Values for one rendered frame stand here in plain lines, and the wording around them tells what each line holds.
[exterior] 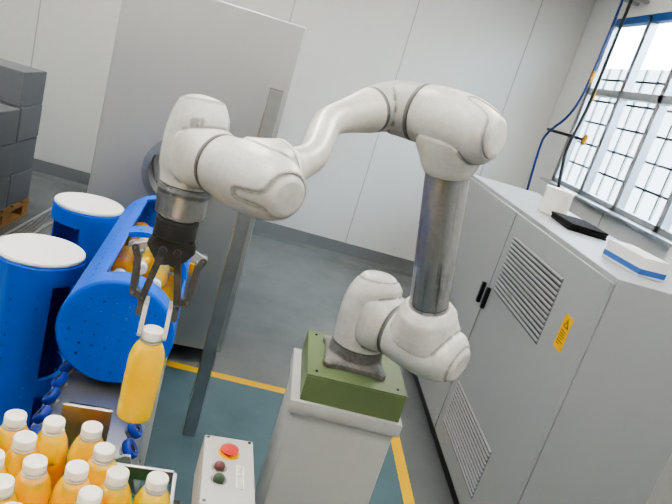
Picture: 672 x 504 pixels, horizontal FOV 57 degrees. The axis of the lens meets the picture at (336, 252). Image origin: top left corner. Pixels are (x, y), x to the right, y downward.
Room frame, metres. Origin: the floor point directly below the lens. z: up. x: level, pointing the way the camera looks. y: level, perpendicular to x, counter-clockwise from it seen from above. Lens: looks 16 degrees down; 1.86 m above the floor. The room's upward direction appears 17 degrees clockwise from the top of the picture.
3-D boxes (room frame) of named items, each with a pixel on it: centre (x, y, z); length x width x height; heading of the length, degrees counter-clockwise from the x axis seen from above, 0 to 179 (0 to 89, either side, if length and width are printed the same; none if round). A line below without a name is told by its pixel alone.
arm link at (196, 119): (1.04, 0.27, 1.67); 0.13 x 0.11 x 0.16; 54
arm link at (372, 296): (1.67, -0.14, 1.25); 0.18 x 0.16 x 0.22; 54
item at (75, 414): (1.14, 0.40, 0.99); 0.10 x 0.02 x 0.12; 104
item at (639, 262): (2.48, -1.15, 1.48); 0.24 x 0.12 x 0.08; 15
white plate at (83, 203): (2.51, 1.05, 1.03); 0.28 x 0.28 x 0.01
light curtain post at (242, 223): (2.67, 0.44, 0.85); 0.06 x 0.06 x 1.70; 14
